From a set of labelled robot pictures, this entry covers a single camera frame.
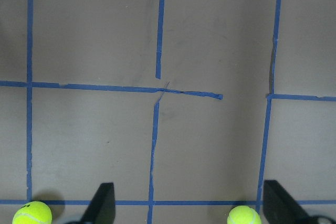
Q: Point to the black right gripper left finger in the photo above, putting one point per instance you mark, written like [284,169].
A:
[102,206]

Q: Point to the tennis ball near right base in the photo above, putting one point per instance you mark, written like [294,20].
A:
[243,215]

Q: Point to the tennis ball front centre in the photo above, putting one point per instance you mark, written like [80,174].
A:
[34,212]

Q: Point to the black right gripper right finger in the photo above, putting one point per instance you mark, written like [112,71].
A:
[280,207]

